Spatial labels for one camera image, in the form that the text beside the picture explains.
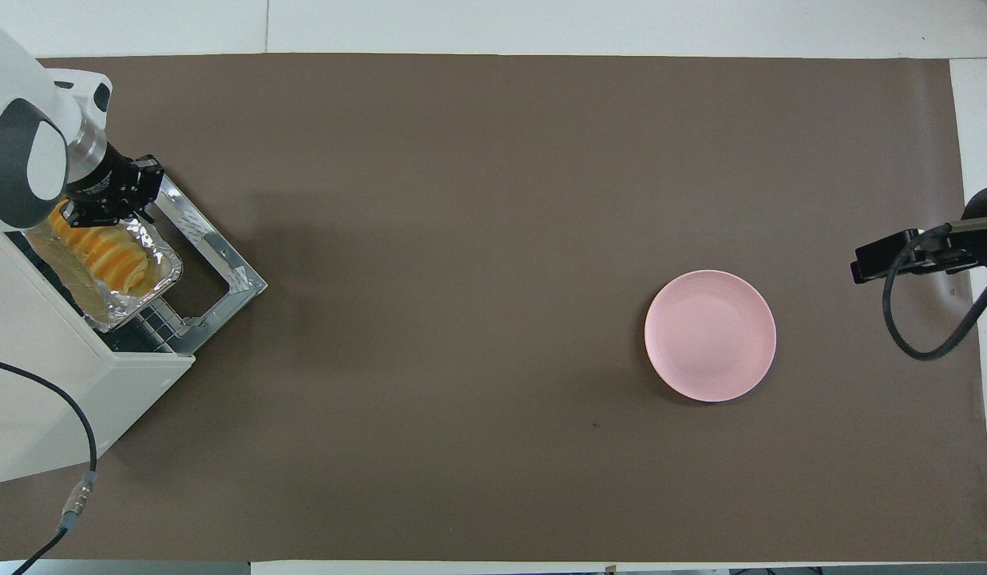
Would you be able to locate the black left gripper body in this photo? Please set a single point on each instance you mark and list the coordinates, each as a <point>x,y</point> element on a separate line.
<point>106,188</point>

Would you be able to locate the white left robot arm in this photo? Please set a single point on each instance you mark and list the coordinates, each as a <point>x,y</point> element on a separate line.
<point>14,120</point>

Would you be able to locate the brown table mat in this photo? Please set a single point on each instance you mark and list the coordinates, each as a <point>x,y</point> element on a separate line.
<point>461,144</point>

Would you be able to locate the yellow sliced bread loaf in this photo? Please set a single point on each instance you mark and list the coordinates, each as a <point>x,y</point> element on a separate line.
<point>102,255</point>

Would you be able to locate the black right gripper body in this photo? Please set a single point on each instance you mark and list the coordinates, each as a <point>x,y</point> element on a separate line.
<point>917,251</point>

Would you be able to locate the pink round plate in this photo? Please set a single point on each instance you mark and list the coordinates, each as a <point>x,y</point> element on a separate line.
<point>709,335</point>

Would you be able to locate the cream toaster oven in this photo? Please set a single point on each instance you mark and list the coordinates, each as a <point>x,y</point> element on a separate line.
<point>46,399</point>

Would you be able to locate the aluminium foil tray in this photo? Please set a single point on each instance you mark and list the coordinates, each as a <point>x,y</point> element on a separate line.
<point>134,299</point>

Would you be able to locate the glass oven door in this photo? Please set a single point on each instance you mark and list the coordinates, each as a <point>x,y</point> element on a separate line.
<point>230,271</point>

